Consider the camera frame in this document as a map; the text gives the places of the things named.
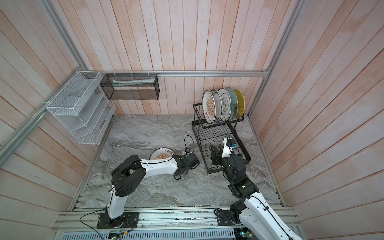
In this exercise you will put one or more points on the black mesh wall basket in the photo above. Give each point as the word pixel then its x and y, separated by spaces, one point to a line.
pixel 119 87

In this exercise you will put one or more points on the black two-tier dish rack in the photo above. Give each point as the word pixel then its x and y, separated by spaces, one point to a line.
pixel 213 134

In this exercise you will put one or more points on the mint green flower plate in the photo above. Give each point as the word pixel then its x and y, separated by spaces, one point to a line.
pixel 234 103

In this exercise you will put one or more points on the aluminium mounting rail base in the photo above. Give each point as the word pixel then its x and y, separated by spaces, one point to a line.
pixel 165 218

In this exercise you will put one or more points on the white wire mesh shelf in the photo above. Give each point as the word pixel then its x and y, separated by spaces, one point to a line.
pixel 83 110

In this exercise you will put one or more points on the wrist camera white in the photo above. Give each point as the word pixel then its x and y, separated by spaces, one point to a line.
pixel 229 144
pixel 186 152

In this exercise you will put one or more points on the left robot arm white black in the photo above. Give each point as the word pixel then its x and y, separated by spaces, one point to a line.
pixel 129 174

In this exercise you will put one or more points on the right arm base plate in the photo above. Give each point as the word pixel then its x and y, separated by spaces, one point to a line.
pixel 224 217

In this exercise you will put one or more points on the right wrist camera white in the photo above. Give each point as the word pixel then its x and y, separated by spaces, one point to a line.
pixel 229 144

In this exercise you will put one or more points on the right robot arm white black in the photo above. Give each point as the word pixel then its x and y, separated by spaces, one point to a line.
pixel 252 209

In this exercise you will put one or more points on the horizontal aluminium frame bar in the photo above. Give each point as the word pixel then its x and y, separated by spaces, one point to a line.
pixel 224 73

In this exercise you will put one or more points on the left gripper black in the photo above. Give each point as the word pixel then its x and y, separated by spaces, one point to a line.
pixel 187 171

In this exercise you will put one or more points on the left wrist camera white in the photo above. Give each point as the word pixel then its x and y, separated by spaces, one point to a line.
pixel 186 152

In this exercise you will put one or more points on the white plate dark rim characters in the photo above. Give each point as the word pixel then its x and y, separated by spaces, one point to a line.
pixel 226 104

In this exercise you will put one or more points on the orange sunburst plate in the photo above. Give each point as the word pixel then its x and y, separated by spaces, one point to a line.
pixel 209 107
pixel 162 153

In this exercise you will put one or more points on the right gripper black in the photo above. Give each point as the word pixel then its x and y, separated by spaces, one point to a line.
pixel 217 157

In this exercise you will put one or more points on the right aluminium frame post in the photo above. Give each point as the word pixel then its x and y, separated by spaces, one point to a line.
pixel 281 46

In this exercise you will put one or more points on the left aluminium frame bar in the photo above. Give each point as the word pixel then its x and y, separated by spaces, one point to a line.
pixel 14 141

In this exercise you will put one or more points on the white plate green lettered rim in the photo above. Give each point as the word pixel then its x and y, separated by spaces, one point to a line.
pixel 218 104

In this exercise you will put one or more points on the yellow woven round plate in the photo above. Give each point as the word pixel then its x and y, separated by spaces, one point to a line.
pixel 241 103

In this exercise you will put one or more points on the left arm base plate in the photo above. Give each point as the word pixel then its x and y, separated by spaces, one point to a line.
pixel 128 220

